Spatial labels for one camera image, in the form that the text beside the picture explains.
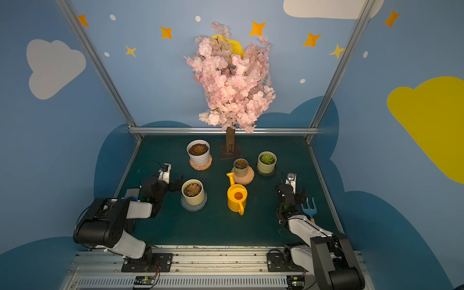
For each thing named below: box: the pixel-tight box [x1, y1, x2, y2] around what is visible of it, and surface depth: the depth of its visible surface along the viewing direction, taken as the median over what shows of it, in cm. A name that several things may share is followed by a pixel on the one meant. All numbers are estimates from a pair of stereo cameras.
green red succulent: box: [234, 159, 248, 170], surface depth 100 cm
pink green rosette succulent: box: [183, 183, 202, 197], surface depth 90 cm
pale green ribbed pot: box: [256, 151, 278, 174], surface depth 103 cm
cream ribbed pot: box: [181, 178, 205, 206], surface depth 90 cm
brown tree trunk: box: [225, 126, 236, 155], surface depth 109 cm
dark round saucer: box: [255, 163, 277, 178], surface depth 106 cm
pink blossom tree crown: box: [184, 21, 276, 133], surface depth 69 cm
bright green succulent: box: [260, 154, 275, 165], surface depth 103 cm
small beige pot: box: [233, 158, 249, 178], surface depth 100 cm
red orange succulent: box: [193, 145, 205, 155], surface depth 104 cm
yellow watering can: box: [225, 172, 248, 216], surface depth 85 cm
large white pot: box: [186, 138, 211, 167], surface depth 106 cm
